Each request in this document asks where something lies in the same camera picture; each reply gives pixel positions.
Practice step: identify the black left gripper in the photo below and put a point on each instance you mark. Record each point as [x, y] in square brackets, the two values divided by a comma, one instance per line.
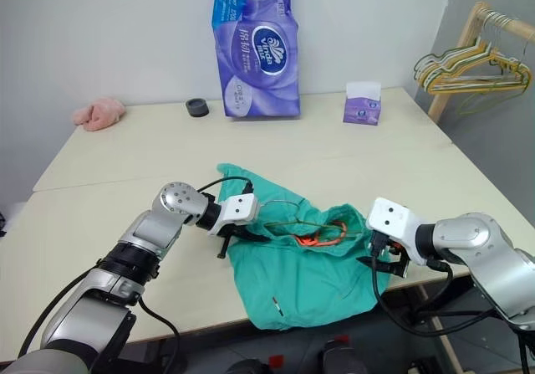
[236, 232]

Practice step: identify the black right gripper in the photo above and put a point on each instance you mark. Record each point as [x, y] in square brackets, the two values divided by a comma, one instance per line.
[397, 257]

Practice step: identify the green shorts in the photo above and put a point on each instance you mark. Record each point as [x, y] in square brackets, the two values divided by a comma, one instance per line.
[309, 282]

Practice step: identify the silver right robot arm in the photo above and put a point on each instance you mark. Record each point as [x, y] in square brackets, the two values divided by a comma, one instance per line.
[480, 244]

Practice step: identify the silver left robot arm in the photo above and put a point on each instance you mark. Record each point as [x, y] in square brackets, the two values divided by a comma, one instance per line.
[159, 227]

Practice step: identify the light table leg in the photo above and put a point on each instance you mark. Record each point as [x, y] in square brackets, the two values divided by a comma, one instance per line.
[447, 340]

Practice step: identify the dark rounded shape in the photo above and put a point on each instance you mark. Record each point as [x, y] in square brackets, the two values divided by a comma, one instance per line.
[342, 357]
[248, 367]

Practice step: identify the small red block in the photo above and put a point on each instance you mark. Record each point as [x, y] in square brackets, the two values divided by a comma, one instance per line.
[276, 361]

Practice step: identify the black round cup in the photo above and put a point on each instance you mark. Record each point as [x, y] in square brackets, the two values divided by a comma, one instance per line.
[197, 108]

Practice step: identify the small purple tissue box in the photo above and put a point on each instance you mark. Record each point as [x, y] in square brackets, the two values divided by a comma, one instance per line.
[361, 112]

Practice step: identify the purple Vinda tissue pack bag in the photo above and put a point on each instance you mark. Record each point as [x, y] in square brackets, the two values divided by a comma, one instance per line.
[259, 77]

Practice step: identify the pink cloth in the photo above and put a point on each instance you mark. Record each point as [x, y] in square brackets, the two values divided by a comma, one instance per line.
[98, 114]

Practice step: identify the wooden clothes rack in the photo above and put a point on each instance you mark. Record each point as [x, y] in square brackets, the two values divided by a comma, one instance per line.
[468, 35]

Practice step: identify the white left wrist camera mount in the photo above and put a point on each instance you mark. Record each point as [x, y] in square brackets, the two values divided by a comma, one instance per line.
[238, 211]

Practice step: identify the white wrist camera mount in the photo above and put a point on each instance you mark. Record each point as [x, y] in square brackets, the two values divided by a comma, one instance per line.
[238, 211]
[388, 217]

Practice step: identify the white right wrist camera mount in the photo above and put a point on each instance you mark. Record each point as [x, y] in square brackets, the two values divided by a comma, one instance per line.
[388, 217]

